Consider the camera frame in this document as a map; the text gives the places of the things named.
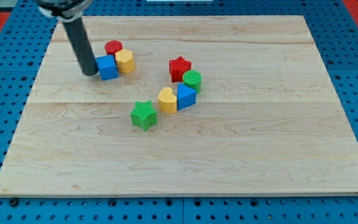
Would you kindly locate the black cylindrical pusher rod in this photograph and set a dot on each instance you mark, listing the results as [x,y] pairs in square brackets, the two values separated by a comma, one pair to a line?
[78,38]

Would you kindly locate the blue triangle block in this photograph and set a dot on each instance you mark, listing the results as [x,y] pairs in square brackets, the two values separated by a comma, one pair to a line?
[186,96]

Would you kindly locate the green star block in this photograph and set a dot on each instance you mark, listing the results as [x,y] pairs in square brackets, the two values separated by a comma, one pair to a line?
[143,115]

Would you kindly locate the green cylinder block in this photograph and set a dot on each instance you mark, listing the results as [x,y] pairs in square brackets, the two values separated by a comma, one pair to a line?
[193,79]

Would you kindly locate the blue cube block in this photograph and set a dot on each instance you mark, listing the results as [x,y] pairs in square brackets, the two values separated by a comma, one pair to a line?
[107,67]

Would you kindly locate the wooden board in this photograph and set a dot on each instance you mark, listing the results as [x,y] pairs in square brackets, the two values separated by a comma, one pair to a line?
[266,123]

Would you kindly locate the red cylinder block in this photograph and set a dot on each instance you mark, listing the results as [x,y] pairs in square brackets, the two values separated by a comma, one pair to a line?
[112,47]

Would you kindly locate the yellow hexagon block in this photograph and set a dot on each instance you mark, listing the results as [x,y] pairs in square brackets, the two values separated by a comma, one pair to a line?
[125,61]

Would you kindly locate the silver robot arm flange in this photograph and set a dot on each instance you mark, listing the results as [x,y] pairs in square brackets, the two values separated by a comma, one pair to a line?
[63,10]

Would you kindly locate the yellow heart block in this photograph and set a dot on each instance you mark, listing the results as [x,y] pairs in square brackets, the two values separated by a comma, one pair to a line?
[167,101]

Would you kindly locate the red star block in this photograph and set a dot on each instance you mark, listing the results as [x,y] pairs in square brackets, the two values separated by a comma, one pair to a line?
[177,67]

